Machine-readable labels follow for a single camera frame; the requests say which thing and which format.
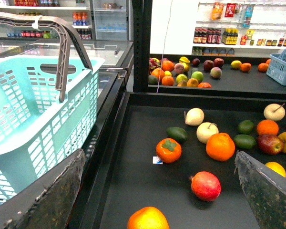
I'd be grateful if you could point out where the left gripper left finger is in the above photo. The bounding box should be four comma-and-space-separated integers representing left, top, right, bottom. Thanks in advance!
0, 149, 86, 229

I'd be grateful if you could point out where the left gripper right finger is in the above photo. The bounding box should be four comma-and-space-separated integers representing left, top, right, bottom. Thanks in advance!
235, 151, 286, 229

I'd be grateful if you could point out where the yellow lemon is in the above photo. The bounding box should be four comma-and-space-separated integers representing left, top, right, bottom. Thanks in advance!
265, 162, 286, 177

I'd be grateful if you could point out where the light teal shopping basket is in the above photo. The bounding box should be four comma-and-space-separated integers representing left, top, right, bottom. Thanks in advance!
0, 55, 104, 205

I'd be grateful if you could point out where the grey basket handle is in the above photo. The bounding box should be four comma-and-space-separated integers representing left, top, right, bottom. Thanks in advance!
0, 12, 93, 102

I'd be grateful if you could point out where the red apple in cluster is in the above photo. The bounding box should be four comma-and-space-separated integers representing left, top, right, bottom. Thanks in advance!
256, 134, 284, 156

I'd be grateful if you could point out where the green lime lower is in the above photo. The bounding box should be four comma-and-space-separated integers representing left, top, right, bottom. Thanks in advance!
233, 134, 256, 149

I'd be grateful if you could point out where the green lime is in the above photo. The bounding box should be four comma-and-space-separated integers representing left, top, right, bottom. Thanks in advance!
237, 120, 254, 135
233, 134, 256, 149

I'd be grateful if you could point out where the red pomegranate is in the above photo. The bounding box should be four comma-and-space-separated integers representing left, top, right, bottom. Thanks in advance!
189, 171, 221, 202

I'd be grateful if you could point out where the small orange in cluster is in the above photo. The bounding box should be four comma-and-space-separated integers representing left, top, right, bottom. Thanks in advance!
256, 119, 279, 135

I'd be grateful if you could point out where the large orange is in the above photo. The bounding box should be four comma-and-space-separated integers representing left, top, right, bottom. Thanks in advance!
206, 133, 235, 162

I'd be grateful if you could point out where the green lime upper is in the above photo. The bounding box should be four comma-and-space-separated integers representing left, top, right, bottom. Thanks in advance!
237, 120, 254, 135

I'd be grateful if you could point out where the white pear far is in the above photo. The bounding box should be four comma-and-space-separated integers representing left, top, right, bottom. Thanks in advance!
264, 104, 286, 122

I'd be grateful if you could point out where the white apple with stem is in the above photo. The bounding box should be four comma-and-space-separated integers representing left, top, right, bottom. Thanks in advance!
196, 122, 219, 144

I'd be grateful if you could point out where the orange fruit front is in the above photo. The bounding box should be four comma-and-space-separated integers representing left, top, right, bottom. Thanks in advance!
127, 207, 170, 229

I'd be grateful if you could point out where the white pear near basket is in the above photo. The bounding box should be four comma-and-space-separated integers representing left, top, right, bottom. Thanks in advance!
184, 108, 204, 126

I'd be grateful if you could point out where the orange persimmon with leaf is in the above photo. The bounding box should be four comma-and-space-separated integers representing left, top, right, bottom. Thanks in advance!
156, 138, 182, 164

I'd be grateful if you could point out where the dark green avocado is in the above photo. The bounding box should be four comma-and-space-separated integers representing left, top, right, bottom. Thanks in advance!
166, 126, 188, 144

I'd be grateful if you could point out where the white price tag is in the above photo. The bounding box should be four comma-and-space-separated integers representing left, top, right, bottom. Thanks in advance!
153, 156, 163, 165

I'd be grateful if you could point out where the small blue basket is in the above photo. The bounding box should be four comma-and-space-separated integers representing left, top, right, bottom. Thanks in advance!
266, 48, 286, 86

